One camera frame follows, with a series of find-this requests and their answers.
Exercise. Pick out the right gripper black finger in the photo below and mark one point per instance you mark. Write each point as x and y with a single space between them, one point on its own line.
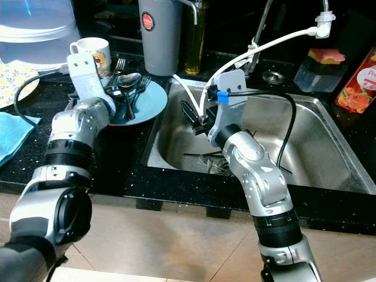
191 113

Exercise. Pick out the silver metal spoon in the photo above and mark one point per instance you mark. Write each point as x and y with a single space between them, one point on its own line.
130 80

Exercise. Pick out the black chopstick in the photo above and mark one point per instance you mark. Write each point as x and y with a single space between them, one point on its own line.
200 154
285 168

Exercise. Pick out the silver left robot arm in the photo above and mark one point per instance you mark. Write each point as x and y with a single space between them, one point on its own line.
76 123

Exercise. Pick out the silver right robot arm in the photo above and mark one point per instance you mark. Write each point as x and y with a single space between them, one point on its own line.
258 170

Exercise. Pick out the metal kitchen faucet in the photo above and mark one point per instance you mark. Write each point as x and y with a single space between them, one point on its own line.
261 29

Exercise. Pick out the light blue plate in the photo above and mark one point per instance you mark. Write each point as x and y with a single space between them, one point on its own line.
153 103

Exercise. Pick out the white cartoon cat mug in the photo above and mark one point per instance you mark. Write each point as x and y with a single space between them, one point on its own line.
100 53

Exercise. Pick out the yellow oil glass bottle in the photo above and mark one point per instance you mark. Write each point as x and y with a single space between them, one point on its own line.
194 53

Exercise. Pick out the grey water jug red logo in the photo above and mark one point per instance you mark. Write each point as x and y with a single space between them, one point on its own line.
158 47

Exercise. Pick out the white tape strip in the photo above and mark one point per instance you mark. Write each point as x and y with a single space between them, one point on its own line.
254 48

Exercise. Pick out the floral patterned plate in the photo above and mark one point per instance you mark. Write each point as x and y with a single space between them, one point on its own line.
17 82

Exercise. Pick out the blue cloth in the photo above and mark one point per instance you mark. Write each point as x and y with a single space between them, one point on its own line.
14 135

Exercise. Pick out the clear plastic food cover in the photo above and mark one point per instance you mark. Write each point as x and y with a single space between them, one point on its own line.
35 35

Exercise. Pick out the stainless steel sink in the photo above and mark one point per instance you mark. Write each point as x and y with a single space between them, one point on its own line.
329 147

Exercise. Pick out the pink yellow sponge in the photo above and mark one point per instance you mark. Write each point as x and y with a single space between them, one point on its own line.
326 56

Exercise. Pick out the peach dish soap bottle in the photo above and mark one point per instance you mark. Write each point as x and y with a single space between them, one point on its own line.
358 88

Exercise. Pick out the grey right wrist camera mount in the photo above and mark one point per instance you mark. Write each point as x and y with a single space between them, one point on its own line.
232 85

